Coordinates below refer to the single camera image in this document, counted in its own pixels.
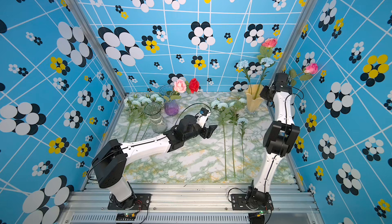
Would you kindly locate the yellow ceramic vase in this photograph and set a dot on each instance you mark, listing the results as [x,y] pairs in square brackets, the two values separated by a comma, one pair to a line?
[254,99]

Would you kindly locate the pink rose stem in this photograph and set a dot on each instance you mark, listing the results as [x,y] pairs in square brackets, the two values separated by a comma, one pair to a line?
[179,87]

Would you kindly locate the right circuit board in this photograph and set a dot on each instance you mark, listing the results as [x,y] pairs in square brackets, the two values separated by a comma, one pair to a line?
[256,218]

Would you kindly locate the clear glass vase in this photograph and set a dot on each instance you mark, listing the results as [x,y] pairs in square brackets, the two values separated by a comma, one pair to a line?
[153,111]

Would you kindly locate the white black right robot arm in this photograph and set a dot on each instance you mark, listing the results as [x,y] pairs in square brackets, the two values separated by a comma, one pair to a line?
[278,141]

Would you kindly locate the aluminium corner post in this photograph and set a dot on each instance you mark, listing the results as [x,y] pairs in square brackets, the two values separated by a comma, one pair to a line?
[294,38]
[81,19]

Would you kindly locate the left aluminium corner post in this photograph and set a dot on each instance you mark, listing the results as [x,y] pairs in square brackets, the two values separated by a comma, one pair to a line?
[81,19]

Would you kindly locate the circuit board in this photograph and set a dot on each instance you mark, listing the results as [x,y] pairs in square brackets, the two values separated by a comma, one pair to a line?
[256,218]
[127,217]

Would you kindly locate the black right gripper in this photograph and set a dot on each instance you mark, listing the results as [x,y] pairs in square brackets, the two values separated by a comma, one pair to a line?
[263,94]

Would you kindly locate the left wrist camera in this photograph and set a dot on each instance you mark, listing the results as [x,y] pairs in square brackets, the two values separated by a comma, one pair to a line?
[202,117]

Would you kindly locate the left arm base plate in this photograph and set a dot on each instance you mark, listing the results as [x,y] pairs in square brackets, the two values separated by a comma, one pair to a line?
[134,202]

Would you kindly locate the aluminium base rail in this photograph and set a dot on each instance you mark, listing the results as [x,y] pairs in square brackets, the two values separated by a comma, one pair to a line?
[192,204]

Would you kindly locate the left circuit board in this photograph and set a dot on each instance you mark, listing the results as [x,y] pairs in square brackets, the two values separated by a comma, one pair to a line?
[127,217]

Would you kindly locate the red rose stem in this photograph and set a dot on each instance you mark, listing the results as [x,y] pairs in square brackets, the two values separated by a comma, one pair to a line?
[193,86]

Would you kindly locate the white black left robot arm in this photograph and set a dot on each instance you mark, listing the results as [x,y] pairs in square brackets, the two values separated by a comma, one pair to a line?
[111,160]

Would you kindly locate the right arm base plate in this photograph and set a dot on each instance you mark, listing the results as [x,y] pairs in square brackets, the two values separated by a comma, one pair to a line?
[260,201]

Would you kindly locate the blue purple ribbed glass vase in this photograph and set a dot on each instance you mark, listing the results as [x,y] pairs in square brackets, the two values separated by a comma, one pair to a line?
[171,108]

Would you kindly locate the right aluminium corner post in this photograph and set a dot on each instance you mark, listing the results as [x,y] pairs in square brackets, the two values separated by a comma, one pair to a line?
[294,38]

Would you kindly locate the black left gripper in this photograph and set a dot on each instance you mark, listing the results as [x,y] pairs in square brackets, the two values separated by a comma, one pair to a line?
[208,132]

